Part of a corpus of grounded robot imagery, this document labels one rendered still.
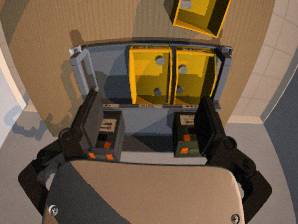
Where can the grey slanted shelf rack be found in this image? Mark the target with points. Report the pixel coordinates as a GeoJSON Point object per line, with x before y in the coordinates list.
{"type": "Point", "coordinates": [149, 129]}

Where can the dark grey block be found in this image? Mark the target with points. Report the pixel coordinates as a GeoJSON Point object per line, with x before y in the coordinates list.
{"type": "Point", "coordinates": [186, 4]}

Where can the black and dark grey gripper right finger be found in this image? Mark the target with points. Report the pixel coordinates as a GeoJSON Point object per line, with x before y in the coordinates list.
{"type": "Point", "coordinates": [223, 150]}

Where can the yellow bin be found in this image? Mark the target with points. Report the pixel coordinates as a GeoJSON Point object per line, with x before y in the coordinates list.
{"type": "Point", "coordinates": [200, 78]}
{"type": "Point", "coordinates": [205, 16]}
{"type": "Point", "coordinates": [145, 75]}

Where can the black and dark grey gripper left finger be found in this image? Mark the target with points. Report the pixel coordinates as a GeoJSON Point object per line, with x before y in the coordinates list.
{"type": "Point", "coordinates": [71, 142]}

